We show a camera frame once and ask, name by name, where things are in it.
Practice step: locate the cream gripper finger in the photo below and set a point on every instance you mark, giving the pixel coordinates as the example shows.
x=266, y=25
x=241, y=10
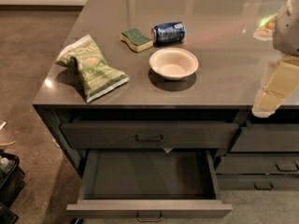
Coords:
x=279, y=81

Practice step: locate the green jalapeno chip bag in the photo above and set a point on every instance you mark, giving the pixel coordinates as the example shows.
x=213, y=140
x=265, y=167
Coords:
x=96, y=76

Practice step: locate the grey right top drawer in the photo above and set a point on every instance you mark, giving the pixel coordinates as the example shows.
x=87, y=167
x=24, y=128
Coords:
x=267, y=137

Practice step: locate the grey right middle drawer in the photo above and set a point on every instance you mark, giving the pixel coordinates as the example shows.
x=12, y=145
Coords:
x=258, y=165

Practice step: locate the grey right bottom drawer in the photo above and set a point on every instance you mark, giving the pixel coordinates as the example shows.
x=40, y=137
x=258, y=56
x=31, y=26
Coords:
x=259, y=182

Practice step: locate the open grey middle drawer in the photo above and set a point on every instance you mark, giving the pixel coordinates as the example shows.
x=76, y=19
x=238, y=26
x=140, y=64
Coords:
x=149, y=186

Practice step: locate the white paper bowl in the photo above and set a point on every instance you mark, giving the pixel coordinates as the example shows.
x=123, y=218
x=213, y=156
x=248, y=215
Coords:
x=173, y=63

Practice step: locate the blue soda can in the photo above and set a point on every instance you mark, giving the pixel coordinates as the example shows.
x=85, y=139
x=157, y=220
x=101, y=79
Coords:
x=169, y=32

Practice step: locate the grey counter cabinet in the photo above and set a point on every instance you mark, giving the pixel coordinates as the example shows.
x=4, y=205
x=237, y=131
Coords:
x=219, y=33

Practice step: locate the green and yellow sponge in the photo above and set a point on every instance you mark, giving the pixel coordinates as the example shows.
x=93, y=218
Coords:
x=135, y=40

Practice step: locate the black bin with bottles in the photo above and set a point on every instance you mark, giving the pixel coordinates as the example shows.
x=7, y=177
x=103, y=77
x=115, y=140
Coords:
x=11, y=183

